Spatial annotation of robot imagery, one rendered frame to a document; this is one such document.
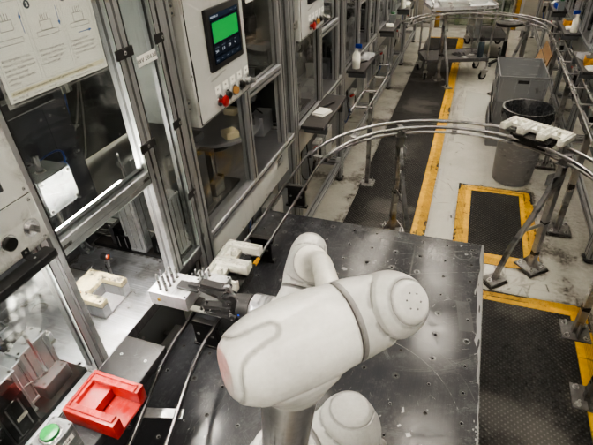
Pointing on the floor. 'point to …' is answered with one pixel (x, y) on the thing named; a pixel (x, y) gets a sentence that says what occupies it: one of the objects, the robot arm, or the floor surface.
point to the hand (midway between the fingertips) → (190, 292)
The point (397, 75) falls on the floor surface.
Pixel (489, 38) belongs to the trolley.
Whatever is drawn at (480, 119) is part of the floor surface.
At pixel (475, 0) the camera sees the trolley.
